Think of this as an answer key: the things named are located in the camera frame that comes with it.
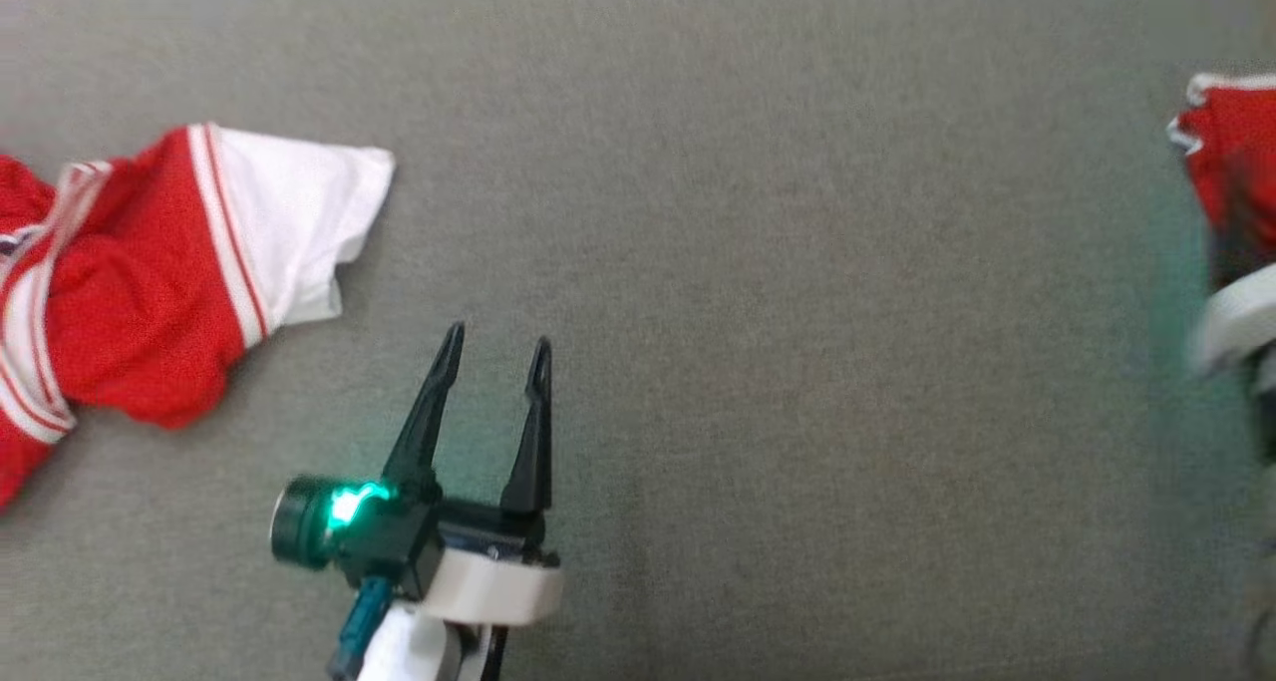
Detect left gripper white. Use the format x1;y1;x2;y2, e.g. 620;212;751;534
268;321;565;628

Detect grey fabric sofa seat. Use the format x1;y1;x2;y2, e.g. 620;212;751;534
0;0;1276;681

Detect dark left arm cable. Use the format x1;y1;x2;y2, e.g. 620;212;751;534
330;575;396;681

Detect red mesh shorts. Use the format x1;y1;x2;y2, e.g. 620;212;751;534
1165;70;1276;263

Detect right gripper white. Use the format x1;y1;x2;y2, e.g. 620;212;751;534
1189;153;1276;378

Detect red white baseball jersey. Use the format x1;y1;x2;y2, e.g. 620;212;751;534
0;122;398;514

